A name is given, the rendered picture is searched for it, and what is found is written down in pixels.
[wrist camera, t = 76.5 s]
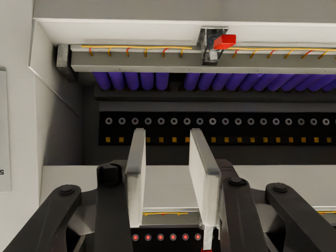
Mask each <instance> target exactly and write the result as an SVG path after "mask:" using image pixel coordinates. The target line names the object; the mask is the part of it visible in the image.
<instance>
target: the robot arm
mask: <svg viewBox="0 0 336 252"><path fill-rule="evenodd" d="M189 170H190V175H191V179H192V183H193V187H194V191H195V195H196V199H197V203H198V207H199V211H200V215H201V220H202V224H203V225H205V227H215V226H216V225H218V219H219V217H220V220H219V233H218V240H220V249H221V252H269V249H270V251H271V252H336V229H335V228H334V227H333V226H332V225H331V224H330V223H329V222H328V221H326V220H325V219H324V218H323V217H322V216H321V215H320V214H319V213H318V212H317V211H316V210H315V209H314V208H313V207H312V206H311V205H310V204H309V203H308V202H307V201H306V200H305V199H303V198H302V197H301V196H300V195H299V194H298V193H297V192H296V191H295V190H294V189H293V188H292V187H290V186H288V185H286V184H284V183H280V182H277V183H275V182H274V183H269V184H267V185H266V187H265V190H259V189H254V188H251V187H250V184H249V182H248V181H247V180H245V179H243V178H240V177H239V176H238V174H237V172H236V171H235V169H234V167H233V165H232V163H231V162H229V161H228V160H226V159H215V158H214V156H213V154H212V152H211V150H210V147H209V145H208V143H207V141H206V139H205V137H204V135H203V132H202V130H200V128H192V130H190V143H189ZM96 174H97V188H96V189H93V190H90V191H85V192H82V190H81V188H80V187H79V186H77V185H73V184H65V185H61V186H59V187H57V188H55V189H54V190H53V191H52V192H51V193H50V195H49V196H48V197H47V198H46V199H45V201H44V202H43V203H42V204H41V206H40V207H39V208H38V209H37V210H36V212H35V213H34V214H33V215H32V216H31V218H30V219H29V220H28V221H27V223H26V224H25V225H24V226H23V227H22V229H21V230H20V231H19V232H18V234H17V235H16V236H15V237H14V238H13V240H12V241H11V242H10V243H9V244H8V246H7V247H6V248H5V249H4V251H3V252H79V250H80V248H81V245H82V243H83V241H84V239H85V234H90V233H94V232H95V233H94V252H133V244H132V236H131V228H139V226H141V225H142V214H143V201H144V188H145V175H146V130H145V129H144V128H136V129H135V130H134V133H133V138H132V142H131V147H130V151H129V156H128V160H113V161H112V162H110V163H104V164H101V165H100V166H98V167H97V169H96ZM268 248H269V249H268Z"/></svg>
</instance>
